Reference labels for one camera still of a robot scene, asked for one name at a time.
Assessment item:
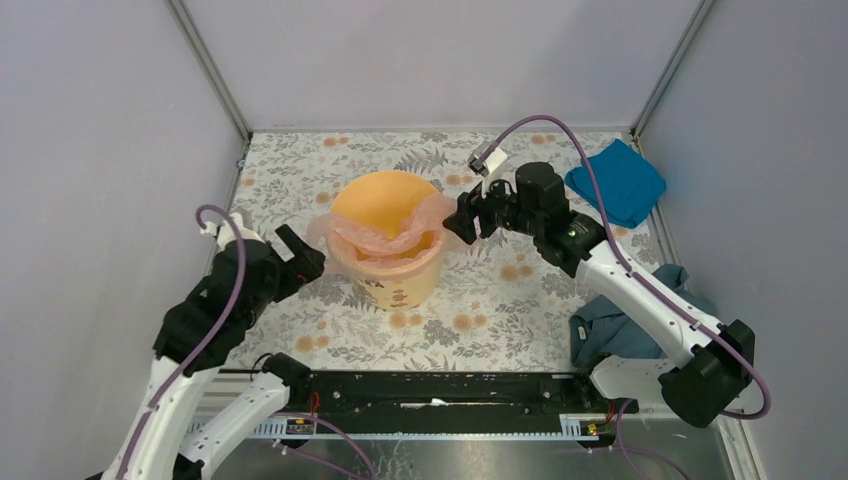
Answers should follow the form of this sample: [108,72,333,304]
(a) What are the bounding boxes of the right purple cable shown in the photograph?
[483,115,774,480]

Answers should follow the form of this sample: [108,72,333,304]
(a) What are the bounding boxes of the purple cable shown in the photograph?
[116,203,379,480]
[483,115,774,480]

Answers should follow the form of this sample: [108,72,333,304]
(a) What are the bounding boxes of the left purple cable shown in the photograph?
[116,203,379,480]

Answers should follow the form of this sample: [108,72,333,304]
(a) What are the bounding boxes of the yellow plastic trash bin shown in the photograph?
[324,171,450,310]

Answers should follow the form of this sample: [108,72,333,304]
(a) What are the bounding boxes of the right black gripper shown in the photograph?
[442,168,542,246]

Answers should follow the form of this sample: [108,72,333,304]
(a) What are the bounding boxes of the pink plastic trash bag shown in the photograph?
[306,192,468,276]

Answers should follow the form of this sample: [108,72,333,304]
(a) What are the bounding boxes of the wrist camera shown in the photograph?
[468,142,508,198]
[199,209,264,251]

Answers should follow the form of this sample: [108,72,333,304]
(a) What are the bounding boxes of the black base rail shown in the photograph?
[283,370,638,436]

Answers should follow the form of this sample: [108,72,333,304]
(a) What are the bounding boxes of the dark teal crumpled cloth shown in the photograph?
[569,264,718,368]

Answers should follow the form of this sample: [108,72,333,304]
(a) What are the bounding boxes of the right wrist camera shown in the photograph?
[468,142,508,198]

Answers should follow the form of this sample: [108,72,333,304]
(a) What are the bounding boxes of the bright blue folded cloth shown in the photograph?
[589,139,667,229]

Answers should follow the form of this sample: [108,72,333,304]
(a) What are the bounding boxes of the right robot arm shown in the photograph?
[443,162,757,428]

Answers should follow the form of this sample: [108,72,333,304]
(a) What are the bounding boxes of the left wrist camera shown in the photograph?
[199,209,264,251]

